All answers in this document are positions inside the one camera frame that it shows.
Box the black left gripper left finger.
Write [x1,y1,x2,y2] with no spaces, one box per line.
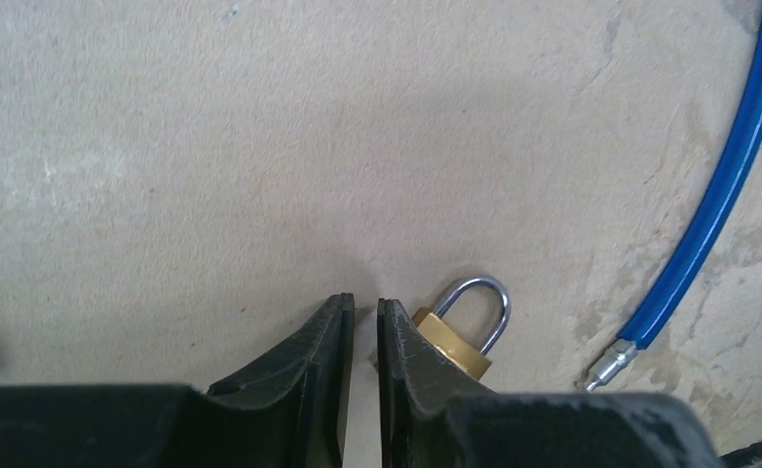
[0,293,356,467]

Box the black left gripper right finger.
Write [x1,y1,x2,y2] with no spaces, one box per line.
[377,299,721,467]

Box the brass padlock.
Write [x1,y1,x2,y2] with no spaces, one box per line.
[412,274,512,380]

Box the blue cable lock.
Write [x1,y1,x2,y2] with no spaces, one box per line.
[581,15,762,392]

